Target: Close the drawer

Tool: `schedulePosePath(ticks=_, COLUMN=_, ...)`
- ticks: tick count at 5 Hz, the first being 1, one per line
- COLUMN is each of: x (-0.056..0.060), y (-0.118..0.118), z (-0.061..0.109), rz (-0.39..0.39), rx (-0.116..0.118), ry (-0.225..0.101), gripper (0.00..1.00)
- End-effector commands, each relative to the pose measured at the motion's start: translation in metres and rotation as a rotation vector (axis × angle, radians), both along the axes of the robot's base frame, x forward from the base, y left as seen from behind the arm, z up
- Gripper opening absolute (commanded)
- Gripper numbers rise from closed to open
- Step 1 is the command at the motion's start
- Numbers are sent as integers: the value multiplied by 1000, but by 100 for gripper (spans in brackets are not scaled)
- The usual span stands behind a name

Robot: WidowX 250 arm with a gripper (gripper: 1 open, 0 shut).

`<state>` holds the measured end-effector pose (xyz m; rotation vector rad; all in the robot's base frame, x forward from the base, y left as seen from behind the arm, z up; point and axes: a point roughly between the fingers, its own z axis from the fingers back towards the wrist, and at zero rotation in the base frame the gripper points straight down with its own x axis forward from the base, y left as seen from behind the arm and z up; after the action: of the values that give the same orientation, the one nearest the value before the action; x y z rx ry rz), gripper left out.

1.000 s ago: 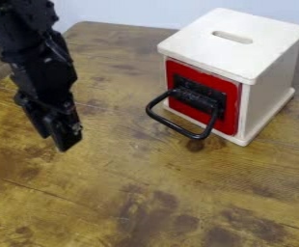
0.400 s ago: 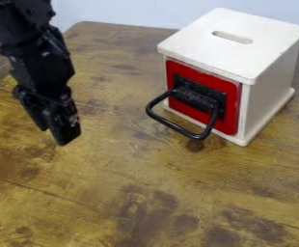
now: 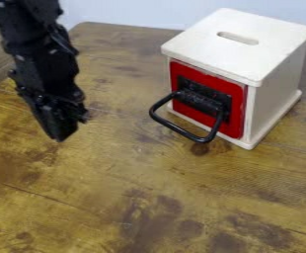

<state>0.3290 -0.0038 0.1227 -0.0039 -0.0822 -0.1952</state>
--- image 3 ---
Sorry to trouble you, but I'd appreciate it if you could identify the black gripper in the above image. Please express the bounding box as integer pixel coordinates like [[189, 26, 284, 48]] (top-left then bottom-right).
[[9, 39, 90, 143]]

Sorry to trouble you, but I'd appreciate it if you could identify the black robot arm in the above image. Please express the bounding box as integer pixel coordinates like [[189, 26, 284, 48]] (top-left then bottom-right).
[[0, 0, 89, 141]]

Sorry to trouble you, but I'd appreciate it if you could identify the red drawer front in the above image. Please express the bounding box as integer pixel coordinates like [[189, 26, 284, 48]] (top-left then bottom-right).
[[169, 60, 249, 138]]

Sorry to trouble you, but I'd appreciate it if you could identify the white wooden box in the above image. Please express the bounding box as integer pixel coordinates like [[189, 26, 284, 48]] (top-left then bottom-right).
[[161, 9, 306, 149]]

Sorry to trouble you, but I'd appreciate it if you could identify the black metal drawer handle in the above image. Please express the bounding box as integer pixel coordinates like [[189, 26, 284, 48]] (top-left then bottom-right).
[[150, 76, 233, 143]]

